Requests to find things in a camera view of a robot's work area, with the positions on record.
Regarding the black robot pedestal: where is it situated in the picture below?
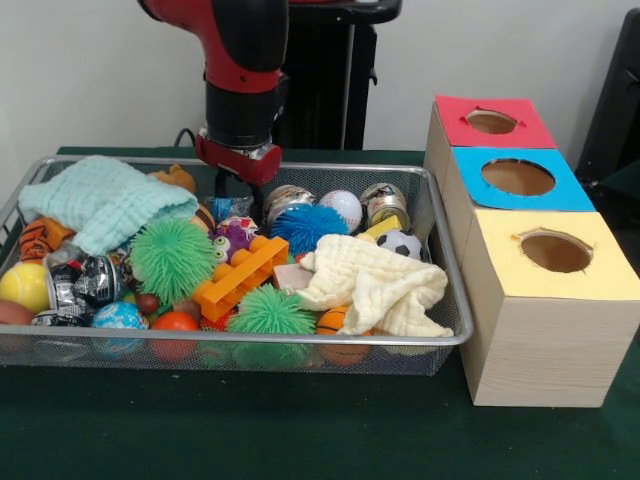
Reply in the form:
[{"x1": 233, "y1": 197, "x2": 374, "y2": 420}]
[{"x1": 274, "y1": 0, "x2": 404, "y2": 151}]

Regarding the green spiky rubber ball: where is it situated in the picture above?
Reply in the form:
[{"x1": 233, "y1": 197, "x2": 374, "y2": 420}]
[
  {"x1": 129, "y1": 218, "x2": 219, "y2": 306},
  {"x1": 227, "y1": 283, "x2": 304, "y2": 335}
]

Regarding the wooden box with three holes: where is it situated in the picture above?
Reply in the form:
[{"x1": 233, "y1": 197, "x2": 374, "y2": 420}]
[{"x1": 423, "y1": 94, "x2": 640, "y2": 409}]

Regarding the white toy baseball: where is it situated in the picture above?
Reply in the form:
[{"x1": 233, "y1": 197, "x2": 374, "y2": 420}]
[{"x1": 318, "y1": 189, "x2": 364, "y2": 234}]

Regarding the crushed clear plastic bottle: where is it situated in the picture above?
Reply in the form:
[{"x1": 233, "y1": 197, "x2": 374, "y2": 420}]
[{"x1": 204, "y1": 194, "x2": 256, "y2": 221}]

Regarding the mint green cloth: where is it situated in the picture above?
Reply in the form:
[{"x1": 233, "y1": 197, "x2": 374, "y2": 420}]
[{"x1": 17, "y1": 154, "x2": 200, "y2": 255}]

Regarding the orange toy building block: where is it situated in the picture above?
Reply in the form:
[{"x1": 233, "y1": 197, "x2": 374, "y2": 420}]
[{"x1": 192, "y1": 235, "x2": 290, "y2": 322}]

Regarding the black and white soccer ball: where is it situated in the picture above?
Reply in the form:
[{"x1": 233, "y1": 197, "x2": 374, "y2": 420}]
[{"x1": 375, "y1": 229, "x2": 424, "y2": 262}]

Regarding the blue spiky rubber ball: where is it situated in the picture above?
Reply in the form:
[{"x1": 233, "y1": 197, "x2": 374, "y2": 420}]
[{"x1": 269, "y1": 202, "x2": 346, "y2": 256}]

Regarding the cream cloth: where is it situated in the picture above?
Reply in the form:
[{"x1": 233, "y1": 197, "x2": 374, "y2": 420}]
[{"x1": 294, "y1": 233, "x2": 455, "y2": 339}]

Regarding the yellow ball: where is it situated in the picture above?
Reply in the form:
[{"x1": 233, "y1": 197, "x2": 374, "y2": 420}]
[{"x1": 0, "y1": 262, "x2": 51, "y2": 314}]

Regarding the dark green tablecloth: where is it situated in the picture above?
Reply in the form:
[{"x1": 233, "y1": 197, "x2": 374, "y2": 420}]
[
  {"x1": 0, "y1": 145, "x2": 640, "y2": 480},
  {"x1": 597, "y1": 159, "x2": 640, "y2": 202}
]

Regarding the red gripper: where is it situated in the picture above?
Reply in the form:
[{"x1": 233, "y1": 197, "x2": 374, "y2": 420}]
[{"x1": 194, "y1": 130, "x2": 284, "y2": 222}]

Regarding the silver mesh bin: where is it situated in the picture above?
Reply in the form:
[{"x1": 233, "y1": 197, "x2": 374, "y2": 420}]
[{"x1": 0, "y1": 154, "x2": 475, "y2": 377}]

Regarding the crushed black can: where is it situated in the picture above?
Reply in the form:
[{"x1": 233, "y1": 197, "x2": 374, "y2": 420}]
[{"x1": 45, "y1": 254, "x2": 126, "y2": 321}]

